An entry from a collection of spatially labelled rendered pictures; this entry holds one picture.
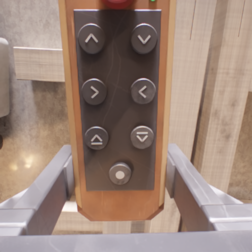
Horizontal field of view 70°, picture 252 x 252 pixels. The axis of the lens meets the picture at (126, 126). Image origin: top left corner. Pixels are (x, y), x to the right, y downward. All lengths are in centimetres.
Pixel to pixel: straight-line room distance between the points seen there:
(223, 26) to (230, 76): 13
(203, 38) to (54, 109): 56
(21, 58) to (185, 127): 55
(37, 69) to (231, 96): 59
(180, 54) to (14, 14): 58
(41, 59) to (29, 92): 18
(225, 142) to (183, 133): 13
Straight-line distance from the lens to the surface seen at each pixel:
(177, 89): 54
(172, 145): 16
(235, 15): 61
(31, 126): 82
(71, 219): 86
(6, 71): 75
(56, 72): 65
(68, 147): 16
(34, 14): 80
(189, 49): 55
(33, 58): 67
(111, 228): 72
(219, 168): 66
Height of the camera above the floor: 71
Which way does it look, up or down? 75 degrees down
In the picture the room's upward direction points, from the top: 175 degrees clockwise
